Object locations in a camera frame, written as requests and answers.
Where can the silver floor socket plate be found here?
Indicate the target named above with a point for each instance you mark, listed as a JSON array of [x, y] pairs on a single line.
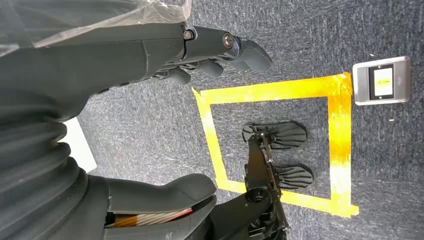
[[361, 82]]

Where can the clear plastic film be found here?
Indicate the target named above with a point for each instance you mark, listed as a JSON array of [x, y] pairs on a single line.
[[159, 11]]

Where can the yellow floor tape square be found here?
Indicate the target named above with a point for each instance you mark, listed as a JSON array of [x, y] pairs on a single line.
[[339, 132]]

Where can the black robot foot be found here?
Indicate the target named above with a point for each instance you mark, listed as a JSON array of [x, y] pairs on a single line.
[[288, 134], [294, 175]]

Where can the white flat panel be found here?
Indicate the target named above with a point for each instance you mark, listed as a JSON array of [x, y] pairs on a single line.
[[78, 145]]

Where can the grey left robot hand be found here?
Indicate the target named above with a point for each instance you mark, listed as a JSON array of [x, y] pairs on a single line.
[[99, 63]]

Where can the black robot leg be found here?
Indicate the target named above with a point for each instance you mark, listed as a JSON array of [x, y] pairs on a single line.
[[256, 159]]

